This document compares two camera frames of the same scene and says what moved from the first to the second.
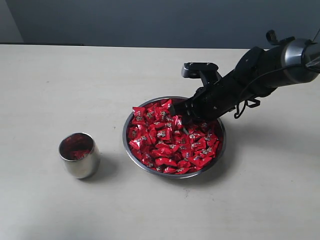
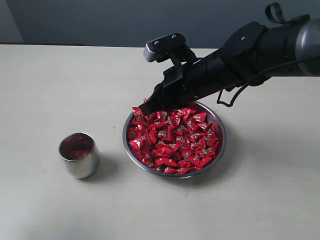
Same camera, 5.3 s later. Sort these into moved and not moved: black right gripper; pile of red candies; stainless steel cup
Moved: black right gripper
Not moved: stainless steel cup; pile of red candies
